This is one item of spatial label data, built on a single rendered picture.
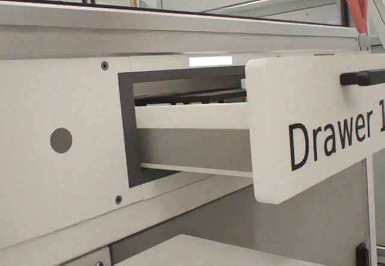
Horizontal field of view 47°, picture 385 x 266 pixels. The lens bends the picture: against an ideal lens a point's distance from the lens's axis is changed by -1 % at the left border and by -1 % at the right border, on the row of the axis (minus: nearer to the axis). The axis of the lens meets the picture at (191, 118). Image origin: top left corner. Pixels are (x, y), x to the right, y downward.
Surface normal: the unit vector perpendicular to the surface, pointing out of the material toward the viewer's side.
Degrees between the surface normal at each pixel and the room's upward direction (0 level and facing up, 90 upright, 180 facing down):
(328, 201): 90
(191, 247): 0
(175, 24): 90
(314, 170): 90
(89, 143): 90
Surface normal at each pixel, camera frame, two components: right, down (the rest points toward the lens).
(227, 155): -0.65, 0.12
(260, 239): 0.75, 0.00
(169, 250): -0.09, -0.99
